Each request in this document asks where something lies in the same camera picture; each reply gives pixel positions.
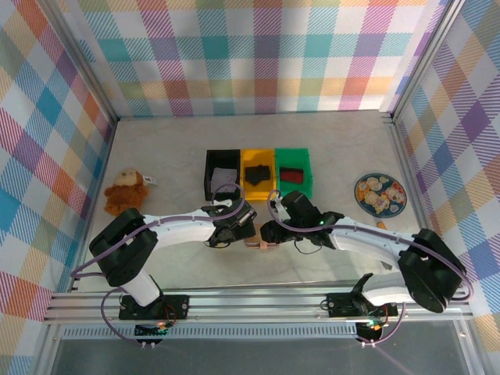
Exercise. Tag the tan leather card holder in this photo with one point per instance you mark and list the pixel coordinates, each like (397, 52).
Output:
(269, 246)

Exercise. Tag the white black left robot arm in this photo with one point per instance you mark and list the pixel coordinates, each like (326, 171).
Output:
(179, 228)

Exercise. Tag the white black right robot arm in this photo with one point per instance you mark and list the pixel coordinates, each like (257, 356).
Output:
(371, 240)

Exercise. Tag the black card stack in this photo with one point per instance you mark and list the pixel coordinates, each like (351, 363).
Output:
(257, 175)

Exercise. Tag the pale purple card stack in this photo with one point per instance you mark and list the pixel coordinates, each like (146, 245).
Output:
(226, 175)

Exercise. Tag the red card stack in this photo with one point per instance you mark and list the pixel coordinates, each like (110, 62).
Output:
(292, 176)

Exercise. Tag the small orange piece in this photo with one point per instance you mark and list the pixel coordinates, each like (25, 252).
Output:
(381, 225)

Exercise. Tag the black plastic bin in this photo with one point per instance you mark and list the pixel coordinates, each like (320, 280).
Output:
(209, 164)

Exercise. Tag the yellow plastic bin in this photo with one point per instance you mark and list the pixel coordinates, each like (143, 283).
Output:
(256, 156)

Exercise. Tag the round cartoon print plate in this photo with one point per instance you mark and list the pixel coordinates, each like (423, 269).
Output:
(381, 195)

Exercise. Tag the green plastic bin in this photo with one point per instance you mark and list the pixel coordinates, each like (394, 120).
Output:
(293, 156)

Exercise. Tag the brown plush monkey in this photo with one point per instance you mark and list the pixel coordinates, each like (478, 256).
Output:
(125, 193)

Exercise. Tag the small circuit board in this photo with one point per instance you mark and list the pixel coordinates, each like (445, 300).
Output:
(148, 331)
(371, 331)

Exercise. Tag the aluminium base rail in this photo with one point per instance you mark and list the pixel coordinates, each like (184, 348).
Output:
(254, 306)

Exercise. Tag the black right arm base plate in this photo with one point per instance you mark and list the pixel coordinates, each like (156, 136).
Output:
(340, 304)

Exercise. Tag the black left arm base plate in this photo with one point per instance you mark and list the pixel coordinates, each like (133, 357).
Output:
(177, 306)

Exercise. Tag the aluminium side rail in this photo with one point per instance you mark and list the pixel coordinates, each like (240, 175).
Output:
(406, 164)
(104, 148)

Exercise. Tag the aluminium frame post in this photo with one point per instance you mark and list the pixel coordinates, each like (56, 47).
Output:
(422, 58)
(83, 58)

